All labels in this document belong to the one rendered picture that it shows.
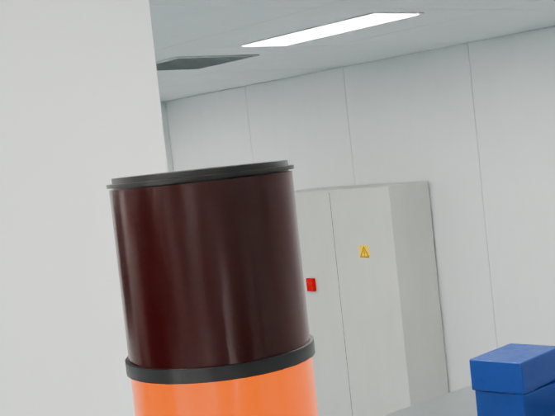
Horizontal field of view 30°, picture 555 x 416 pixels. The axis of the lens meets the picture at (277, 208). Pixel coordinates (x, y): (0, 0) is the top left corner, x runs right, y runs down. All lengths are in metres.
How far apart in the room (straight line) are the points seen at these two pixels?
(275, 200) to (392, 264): 6.88
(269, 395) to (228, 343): 0.02
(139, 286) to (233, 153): 8.78
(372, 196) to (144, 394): 6.94
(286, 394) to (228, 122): 8.80
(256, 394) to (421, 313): 7.06
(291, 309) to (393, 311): 6.95
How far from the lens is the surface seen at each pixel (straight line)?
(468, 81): 7.10
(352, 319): 7.53
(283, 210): 0.26
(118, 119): 1.91
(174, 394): 0.26
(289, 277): 0.26
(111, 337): 1.89
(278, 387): 0.26
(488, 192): 7.05
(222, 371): 0.26
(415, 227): 7.26
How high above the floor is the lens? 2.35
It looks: 3 degrees down
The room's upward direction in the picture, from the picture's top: 6 degrees counter-clockwise
